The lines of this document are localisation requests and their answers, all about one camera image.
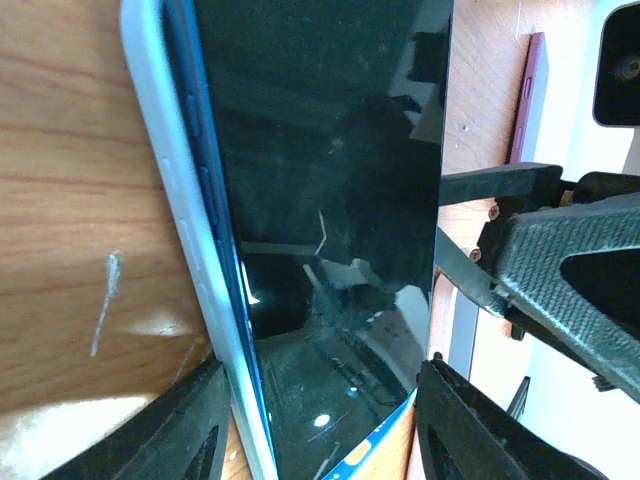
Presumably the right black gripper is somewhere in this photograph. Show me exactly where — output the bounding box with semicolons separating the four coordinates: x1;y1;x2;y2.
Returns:
434;163;639;399

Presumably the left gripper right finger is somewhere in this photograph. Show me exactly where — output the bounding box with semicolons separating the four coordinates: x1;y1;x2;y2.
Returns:
415;358;604;480

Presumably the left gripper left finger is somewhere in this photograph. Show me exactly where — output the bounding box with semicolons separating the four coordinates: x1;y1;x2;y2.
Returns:
46;357;230;479

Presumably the blue smartphone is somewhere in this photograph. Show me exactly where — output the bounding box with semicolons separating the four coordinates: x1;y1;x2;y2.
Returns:
162;1;453;479

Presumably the light blue phone case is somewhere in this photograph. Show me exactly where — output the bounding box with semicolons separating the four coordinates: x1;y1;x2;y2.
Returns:
118;0;418;480

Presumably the maroon smartphone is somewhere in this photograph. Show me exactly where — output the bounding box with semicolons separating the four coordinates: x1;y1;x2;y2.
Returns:
508;32;549;164

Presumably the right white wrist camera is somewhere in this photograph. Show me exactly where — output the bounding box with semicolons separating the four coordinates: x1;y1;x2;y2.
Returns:
593;1;639;128

